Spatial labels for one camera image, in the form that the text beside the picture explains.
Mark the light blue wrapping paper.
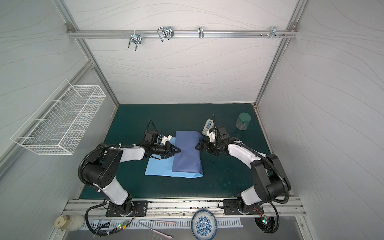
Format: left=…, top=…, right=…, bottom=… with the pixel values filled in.
left=145, top=131, right=204, bottom=179

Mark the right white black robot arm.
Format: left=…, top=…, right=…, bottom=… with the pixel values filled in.
left=196, top=115, right=291, bottom=215

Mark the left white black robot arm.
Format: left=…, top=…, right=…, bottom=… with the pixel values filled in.
left=78, top=120, right=182, bottom=216

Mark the green lid clear jar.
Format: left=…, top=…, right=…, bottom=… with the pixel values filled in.
left=236, top=112, right=252, bottom=131

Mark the green table mat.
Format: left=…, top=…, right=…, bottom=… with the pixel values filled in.
left=78, top=103, right=289, bottom=199

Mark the blue white patterned plate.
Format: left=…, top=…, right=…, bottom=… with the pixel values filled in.
left=191, top=209, right=218, bottom=240

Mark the black round fan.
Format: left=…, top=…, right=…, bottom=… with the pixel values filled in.
left=255, top=216, right=280, bottom=234

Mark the left metal hook clamp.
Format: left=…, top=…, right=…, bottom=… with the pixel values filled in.
left=128, top=32, right=142, bottom=51

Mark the metal hook clamp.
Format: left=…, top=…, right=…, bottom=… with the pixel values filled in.
left=128, top=32, right=142, bottom=51
left=157, top=26, right=175, bottom=42

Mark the white round container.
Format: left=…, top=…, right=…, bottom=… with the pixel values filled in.
left=54, top=215, right=85, bottom=232

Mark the middle metal hook clamp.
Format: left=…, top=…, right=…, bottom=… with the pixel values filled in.
left=157, top=26, right=175, bottom=42

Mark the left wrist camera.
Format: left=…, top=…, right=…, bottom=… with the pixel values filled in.
left=161, top=135, right=172, bottom=145

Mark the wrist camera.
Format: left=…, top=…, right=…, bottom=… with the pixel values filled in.
left=161, top=135, right=172, bottom=145
left=207, top=131, right=216, bottom=143

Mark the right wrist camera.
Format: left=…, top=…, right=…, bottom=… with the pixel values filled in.
left=207, top=131, right=216, bottom=143

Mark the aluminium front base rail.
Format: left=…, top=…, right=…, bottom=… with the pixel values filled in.
left=62, top=197, right=307, bottom=220

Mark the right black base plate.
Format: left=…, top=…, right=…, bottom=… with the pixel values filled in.
left=219, top=199, right=264, bottom=216

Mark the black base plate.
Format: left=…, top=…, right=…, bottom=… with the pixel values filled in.
left=219, top=199, right=264, bottom=216
left=106, top=200, right=148, bottom=218

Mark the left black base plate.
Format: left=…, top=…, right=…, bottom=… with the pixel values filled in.
left=106, top=200, right=148, bottom=218

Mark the white wire basket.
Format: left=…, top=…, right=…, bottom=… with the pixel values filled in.
left=11, top=80, right=106, bottom=156

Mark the small metal ring clamp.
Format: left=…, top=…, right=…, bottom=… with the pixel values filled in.
left=198, top=27, right=204, bottom=39

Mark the right metal bracket clamp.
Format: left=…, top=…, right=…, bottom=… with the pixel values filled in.
left=260, top=27, right=286, bottom=39

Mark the aluminium top cross rail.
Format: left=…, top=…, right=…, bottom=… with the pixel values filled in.
left=67, top=29, right=299, bottom=39

